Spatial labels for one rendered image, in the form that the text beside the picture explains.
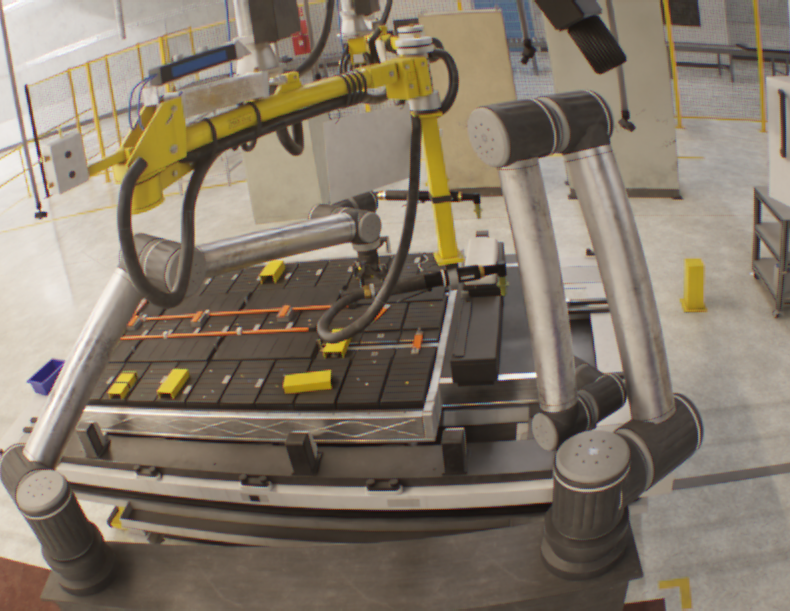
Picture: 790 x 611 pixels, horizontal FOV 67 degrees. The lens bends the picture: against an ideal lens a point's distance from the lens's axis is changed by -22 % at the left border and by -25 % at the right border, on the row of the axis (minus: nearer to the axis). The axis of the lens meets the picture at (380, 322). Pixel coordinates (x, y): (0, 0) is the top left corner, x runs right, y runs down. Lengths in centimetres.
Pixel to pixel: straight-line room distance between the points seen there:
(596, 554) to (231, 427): 138
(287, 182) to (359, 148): 519
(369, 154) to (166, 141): 67
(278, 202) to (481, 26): 268
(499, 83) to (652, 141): 159
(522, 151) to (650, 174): 548
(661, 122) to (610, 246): 524
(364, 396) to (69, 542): 118
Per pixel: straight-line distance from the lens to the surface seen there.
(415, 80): 207
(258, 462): 252
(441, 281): 231
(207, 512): 310
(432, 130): 216
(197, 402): 268
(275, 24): 189
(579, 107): 172
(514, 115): 159
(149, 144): 152
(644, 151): 697
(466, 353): 245
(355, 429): 245
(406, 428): 242
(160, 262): 209
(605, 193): 172
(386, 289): 194
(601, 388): 191
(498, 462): 233
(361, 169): 198
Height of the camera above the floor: 235
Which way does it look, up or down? 28 degrees down
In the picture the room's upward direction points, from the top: 10 degrees counter-clockwise
